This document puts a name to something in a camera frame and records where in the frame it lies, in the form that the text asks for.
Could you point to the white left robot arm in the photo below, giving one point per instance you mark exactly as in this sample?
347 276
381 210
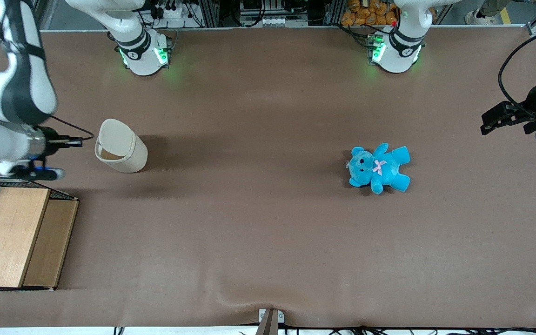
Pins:
400 46

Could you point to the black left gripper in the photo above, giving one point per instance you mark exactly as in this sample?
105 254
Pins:
531 108

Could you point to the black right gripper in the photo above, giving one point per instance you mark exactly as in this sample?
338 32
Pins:
54 141

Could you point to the pile of orange plush toys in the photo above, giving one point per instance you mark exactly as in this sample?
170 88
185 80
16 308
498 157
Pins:
370 11

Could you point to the white trash can with lid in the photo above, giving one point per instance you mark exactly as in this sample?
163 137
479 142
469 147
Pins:
126 156

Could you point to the blue teddy bear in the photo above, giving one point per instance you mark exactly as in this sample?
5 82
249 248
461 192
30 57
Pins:
379 167

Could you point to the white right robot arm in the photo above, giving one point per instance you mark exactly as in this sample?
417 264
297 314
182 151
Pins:
12 93

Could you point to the white power strip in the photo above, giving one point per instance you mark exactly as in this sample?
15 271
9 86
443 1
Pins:
175 11

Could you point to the person's white shoe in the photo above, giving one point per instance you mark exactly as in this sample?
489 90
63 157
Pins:
478 18

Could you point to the metal table edge bracket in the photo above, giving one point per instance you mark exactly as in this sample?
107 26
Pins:
270 322

